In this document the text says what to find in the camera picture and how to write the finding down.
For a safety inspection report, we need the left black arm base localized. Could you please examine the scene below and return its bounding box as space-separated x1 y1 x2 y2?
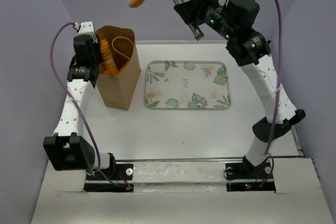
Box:
83 162 134 193

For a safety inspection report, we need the brown paper bag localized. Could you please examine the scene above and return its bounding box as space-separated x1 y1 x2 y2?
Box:
96 26 141 110

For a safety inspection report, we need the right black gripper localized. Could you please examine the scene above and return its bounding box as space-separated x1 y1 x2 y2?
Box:
175 0 236 41

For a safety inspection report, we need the floral leaf pattern tray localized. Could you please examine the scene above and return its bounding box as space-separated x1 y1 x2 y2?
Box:
144 60 231 110

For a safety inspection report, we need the fake ridged spiral bread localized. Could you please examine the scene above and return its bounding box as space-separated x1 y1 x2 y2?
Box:
100 39 119 77

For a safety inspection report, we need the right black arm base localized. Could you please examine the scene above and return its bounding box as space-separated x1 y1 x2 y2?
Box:
223 161 276 192

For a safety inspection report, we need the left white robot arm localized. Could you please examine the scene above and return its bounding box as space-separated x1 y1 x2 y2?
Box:
43 22 116 179

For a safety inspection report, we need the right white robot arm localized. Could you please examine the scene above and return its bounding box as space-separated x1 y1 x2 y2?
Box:
174 0 306 178

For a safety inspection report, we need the white foreground cover board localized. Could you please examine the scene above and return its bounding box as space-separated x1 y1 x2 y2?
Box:
32 158 333 223

